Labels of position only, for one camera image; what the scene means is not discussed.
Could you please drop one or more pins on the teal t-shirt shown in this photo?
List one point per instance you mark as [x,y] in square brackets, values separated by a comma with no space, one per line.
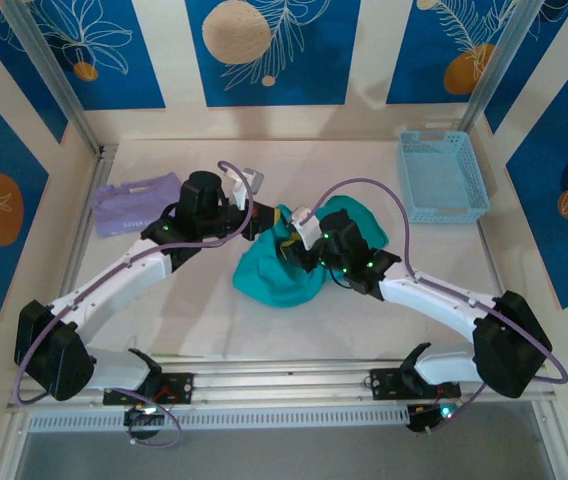
[269,280]

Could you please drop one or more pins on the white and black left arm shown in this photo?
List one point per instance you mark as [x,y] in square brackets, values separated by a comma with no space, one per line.
[114,280]

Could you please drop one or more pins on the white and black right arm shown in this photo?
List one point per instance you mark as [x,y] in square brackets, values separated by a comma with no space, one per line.
[439,300]

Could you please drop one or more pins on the folded purple t-shirt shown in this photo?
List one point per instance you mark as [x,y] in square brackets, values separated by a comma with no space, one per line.
[124,205]

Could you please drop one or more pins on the light blue perforated plastic basket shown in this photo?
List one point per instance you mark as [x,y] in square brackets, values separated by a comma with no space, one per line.
[439,175]

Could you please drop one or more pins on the small black controller box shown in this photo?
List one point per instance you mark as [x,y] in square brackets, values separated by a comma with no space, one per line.
[141,417]
[426,417]

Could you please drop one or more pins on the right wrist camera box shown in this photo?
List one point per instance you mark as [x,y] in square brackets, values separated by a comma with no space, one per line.
[305,225]

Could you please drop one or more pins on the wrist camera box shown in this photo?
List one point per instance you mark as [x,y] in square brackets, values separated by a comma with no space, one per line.
[250,182]
[305,225]

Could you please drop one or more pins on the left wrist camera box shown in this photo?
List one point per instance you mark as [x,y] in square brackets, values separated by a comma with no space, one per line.
[250,182]

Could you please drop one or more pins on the aluminium side rail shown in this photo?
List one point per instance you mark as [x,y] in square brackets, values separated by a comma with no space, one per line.
[494,265]
[81,235]

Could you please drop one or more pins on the aluminium rail beam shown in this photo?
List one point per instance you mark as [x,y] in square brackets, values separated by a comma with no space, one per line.
[284,380]

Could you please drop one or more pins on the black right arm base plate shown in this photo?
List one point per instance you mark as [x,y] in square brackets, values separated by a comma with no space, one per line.
[386,382]

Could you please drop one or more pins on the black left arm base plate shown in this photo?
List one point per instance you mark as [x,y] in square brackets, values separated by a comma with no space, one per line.
[179,387]

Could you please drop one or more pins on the aluminium frame post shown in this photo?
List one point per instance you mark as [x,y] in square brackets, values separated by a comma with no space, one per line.
[54,75]
[499,65]

